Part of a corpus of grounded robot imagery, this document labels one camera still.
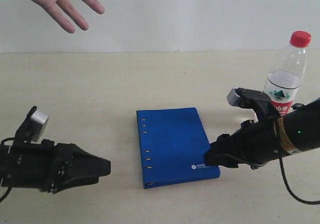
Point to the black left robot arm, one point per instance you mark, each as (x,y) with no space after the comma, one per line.
(20,166)

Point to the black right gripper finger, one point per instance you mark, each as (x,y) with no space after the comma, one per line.
(212,159)
(224,145)

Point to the clear water bottle red label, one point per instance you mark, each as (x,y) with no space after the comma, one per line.
(287,72)

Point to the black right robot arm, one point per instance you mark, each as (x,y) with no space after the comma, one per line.
(299,131)

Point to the blue ring binder notebook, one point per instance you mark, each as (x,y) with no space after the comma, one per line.
(172,143)

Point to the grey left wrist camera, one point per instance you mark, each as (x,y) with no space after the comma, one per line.
(32,127)

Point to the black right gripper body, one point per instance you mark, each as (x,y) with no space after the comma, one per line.
(257,144)

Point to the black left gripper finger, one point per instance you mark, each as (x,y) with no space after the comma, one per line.
(81,164)
(64,182)

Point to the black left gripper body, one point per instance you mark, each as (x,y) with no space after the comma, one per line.
(56,161)

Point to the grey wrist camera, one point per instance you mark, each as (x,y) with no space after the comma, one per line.
(32,127)
(255,100)

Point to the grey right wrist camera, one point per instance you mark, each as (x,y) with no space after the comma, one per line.
(255,100)

